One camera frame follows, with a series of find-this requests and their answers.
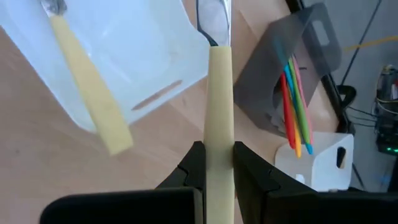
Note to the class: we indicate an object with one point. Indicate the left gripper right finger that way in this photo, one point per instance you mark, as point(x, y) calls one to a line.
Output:
point(295, 208)

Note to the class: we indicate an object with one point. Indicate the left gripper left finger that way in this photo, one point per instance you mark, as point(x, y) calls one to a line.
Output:
point(140, 208)

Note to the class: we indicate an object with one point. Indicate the blue silicone spoon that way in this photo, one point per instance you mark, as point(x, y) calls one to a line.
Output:
point(308, 148)

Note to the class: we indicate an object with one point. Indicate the red silicone spatula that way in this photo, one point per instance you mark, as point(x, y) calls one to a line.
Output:
point(287, 118)

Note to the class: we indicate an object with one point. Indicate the green silicone spoon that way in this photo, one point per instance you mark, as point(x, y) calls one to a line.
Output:
point(300, 105)

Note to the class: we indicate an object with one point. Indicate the pink silicone spatula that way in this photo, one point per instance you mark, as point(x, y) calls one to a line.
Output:
point(306, 102)

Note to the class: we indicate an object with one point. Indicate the white plastic bin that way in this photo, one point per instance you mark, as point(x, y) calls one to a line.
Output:
point(314, 168)
point(140, 62)

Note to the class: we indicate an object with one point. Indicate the black perforated control box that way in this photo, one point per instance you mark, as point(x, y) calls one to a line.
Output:
point(387, 124)

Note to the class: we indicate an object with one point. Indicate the grey translucent plastic bin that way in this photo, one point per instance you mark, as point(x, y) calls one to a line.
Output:
point(267, 77)

